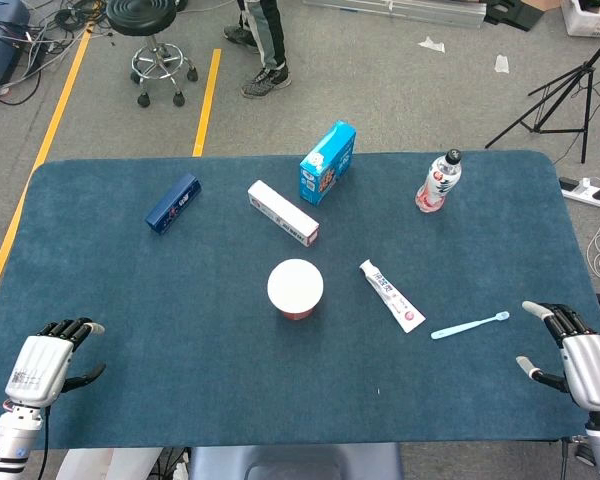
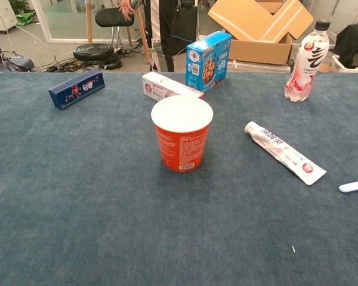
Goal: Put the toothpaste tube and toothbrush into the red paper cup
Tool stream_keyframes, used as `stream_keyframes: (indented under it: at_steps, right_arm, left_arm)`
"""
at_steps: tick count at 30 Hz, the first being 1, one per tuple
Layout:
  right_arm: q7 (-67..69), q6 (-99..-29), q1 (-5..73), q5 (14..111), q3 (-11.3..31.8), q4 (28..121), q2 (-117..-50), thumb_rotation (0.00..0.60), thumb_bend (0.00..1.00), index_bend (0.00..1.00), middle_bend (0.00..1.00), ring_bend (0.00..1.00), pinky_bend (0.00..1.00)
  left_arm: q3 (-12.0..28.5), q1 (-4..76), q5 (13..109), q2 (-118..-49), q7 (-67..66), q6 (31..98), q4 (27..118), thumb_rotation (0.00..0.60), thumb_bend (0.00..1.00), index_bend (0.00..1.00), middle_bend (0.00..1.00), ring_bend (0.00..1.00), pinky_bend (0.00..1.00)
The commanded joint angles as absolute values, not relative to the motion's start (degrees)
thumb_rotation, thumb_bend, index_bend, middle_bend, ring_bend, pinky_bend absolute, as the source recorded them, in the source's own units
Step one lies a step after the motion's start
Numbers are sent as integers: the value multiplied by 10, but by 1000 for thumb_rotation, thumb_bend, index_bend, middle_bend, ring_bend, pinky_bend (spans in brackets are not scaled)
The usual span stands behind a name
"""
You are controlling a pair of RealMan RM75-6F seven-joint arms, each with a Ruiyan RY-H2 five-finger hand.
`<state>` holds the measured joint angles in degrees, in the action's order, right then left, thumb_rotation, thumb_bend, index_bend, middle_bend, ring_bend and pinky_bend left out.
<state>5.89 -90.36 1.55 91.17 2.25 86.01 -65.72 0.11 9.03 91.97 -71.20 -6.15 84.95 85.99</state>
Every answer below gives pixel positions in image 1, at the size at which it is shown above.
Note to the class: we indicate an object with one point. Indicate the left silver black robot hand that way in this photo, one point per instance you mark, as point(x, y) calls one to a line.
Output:
point(40, 365)

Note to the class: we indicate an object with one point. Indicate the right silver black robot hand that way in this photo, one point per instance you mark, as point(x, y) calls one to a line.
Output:
point(592, 370)

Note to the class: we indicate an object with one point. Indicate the light blue toothbrush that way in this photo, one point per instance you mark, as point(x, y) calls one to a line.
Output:
point(467, 326)

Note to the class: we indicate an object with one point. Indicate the white toothpaste tube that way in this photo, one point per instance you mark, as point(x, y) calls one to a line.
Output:
point(390, 295)

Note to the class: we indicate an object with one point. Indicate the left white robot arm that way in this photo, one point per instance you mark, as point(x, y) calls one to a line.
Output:
point(7, 440)

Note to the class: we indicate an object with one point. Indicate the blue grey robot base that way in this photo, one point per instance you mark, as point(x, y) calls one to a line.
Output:
point(290, 462)

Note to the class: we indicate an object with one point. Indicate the plastic drink bottle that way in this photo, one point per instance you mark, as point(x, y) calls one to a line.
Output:
point(437, 185)

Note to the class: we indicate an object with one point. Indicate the white and pink box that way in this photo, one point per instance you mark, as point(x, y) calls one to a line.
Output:
point(280, 210)

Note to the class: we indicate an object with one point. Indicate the black caster wheel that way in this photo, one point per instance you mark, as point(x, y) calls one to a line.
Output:
point(585, 452)

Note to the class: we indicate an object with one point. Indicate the white robot body cover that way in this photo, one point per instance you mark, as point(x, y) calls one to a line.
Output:
point(95, 465)

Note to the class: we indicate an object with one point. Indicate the blue table mat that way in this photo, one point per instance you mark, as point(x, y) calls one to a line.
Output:
point(180, 350)

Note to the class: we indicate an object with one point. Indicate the white power strip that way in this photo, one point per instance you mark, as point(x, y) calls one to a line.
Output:
point(587, 192)

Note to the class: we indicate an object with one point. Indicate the dark blue long box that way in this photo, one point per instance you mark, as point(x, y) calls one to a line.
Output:
point(174, 202)

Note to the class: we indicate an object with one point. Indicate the red paper cup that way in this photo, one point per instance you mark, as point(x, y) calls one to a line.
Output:
point(295, 285)

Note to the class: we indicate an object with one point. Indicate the black tripod stand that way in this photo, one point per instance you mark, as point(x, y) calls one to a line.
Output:
point(577, 80)

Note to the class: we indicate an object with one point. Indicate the flat white paper scrap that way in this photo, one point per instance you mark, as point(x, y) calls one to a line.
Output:
point(502, 64)

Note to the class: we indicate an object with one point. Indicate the light blue cookie box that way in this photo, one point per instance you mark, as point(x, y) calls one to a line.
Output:
point(325, 170)

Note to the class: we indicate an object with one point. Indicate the white storage box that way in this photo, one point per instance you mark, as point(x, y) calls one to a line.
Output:
point(585, 20)

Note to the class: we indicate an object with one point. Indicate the black round stool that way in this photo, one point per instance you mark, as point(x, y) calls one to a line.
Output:
point(140, 20)

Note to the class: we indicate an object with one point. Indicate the crumpled white paper scrap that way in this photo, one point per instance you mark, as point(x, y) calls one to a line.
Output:
point(432, 45)

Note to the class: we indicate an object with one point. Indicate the black foam insert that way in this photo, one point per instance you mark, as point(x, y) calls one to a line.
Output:
point(510, 15)

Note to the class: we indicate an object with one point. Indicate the person in dark trousers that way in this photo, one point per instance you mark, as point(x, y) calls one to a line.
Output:
point(270, 40)

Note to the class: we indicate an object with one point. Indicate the aluminium profile beams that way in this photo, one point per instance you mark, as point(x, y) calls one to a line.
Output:
point(395, 10)

